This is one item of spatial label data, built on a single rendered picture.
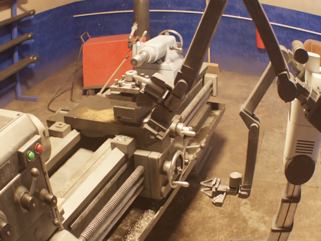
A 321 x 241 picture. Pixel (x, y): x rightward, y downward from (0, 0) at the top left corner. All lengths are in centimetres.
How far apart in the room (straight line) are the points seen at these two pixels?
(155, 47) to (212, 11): 157
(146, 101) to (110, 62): 357
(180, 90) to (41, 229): 72
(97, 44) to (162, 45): 215
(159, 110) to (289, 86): 46
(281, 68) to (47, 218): 100
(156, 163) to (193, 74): 88
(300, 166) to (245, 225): 131
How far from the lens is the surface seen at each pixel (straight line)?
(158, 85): 122
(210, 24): 111
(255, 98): 164
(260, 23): 109
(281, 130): 411
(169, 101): 122
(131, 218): 214
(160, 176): 201
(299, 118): 133
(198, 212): 281
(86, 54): 483
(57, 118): 232
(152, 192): 207
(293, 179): 148
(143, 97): 125
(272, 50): 111
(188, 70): 116
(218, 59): 593
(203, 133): 303
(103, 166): 180
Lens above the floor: 178
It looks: 26 degrees down
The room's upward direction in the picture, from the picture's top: 2 degrees counter-clockwise
